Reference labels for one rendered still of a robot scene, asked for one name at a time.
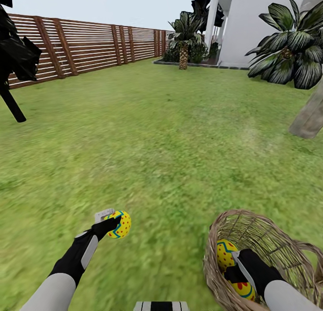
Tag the easter egg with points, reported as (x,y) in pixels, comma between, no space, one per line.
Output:
(123,227)
(224,256)
(245,290)

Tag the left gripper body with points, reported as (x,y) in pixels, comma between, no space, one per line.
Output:
(106,226)

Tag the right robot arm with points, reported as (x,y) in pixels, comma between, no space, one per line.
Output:
(267,281)

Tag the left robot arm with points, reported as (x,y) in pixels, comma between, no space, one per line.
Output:
(56,292)

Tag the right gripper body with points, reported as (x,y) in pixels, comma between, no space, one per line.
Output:
(234,275)

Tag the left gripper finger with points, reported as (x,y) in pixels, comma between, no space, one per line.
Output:
(118,220)

